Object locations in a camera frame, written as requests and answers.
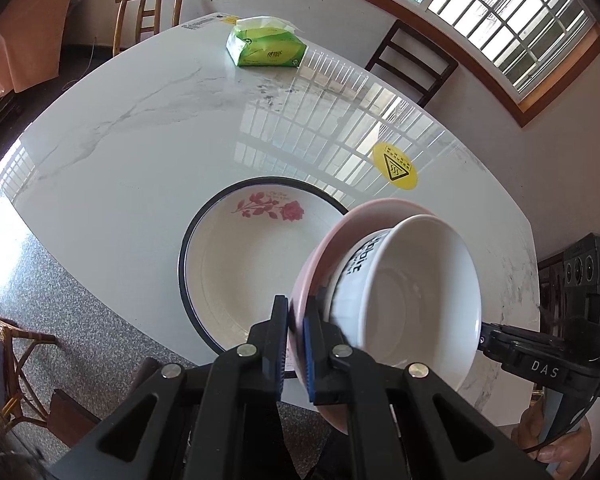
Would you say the brown wooden stool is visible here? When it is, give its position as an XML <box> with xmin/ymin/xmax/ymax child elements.
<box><xmin>47</xmin><ymin>389</ymin><xmax>103</xmax><ymax>448</ymax></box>

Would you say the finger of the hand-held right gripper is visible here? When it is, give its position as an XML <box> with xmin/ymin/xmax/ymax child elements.
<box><xmin>477</xmin><ymin>321</ymin><xmax>531</xmax><ymax>361</ymax></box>

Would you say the yellow round warning sticker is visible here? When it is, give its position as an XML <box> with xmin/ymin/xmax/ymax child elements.
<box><xmin>371</xmin><ymin>142</ymin><xmax>419</xmax><ymax>191</ymax></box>

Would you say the large wood framed window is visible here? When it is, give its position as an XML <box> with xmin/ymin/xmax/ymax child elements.
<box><xmin>255</xmin><ymin>0</ymin><xmax>600</xmax><ymax>128</ymax></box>

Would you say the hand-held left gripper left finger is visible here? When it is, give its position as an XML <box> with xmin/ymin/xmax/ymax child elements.
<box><xmin>47</xmin><ymin>295</ymin><xmax>291</xmax><ymax>480</ymax></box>

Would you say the green tissue pack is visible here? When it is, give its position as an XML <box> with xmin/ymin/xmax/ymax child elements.
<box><xmin>226</xmin><ymin>16</ymin><xmax>308</xmax><ymax>69</ymax></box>

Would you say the brown cloth covered cabinet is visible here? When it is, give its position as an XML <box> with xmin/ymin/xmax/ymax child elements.
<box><xmin>0</xmin><ymin>0</ymin><xmax>86</xmax><ymax>93</ymax></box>

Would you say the white bowl with blue band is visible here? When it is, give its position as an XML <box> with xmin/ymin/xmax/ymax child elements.
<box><xmin>322</xmin><ymin>214</ymin><xmax>482</xmax><ymax>395</ymax></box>

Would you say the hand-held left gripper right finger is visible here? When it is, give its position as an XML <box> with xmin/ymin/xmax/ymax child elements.
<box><xmin>302</xmin><ymin>285</ymin><xmax>551</xmax><ymax>480</ymax></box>

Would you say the pink bowl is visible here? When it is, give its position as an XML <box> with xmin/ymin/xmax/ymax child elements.
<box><xmin>286</xmin><ymin>198</ymin><xmax>433</xmax><ymax>436</ymax></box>

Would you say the white rose print plate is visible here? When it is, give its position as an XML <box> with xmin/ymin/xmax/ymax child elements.
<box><xmin>185</xmin><ymin>185</ymin><xmax>348</xmax><ymax>351</ymax></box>

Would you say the dark wooden chair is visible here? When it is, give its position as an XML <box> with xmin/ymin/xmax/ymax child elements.
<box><xmin>365</xmin><ymin>19</ymin><xmax>460</xmax><ymax>108</ymax></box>
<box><xmin>536</xmin><ymin>252</ymin><xmax>572</xmax><ymax>341</ymax></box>

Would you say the white table label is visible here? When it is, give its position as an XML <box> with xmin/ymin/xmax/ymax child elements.
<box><xmin>180</xmin><ymin>14</ymin><xmax>242</xmax><ymax>29</ymax></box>

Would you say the rattan chair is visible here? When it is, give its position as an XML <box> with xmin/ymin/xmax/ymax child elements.
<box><xmin>0</xmin><ymin>310</ymin><xmax>58</xmax><ymax>443</ymax></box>

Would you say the person's right hand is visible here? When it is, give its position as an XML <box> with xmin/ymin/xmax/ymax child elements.
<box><xmin>510</xmin><ymin>395</ymin><xmax>593</xmax><ymax>476</ymax></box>

